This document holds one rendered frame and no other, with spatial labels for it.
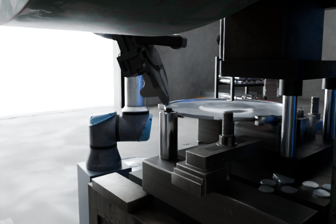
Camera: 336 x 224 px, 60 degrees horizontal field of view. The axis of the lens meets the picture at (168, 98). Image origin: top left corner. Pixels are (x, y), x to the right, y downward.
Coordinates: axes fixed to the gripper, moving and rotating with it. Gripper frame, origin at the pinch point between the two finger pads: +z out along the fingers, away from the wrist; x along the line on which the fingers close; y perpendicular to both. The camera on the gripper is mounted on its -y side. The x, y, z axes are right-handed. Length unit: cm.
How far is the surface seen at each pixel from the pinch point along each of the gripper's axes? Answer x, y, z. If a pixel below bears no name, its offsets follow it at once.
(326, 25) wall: -694, -158, -37
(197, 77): -620, 146, -31
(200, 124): 1.3, -5.9, 7.9
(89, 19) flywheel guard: 43.5, -12.7, -8.4
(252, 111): 1.9, -17.9, 8.8
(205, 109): 3.6, -8.8, 5.0
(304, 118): 4.6, -26.8, 12.8
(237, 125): 9.5, -15.2, 9.5
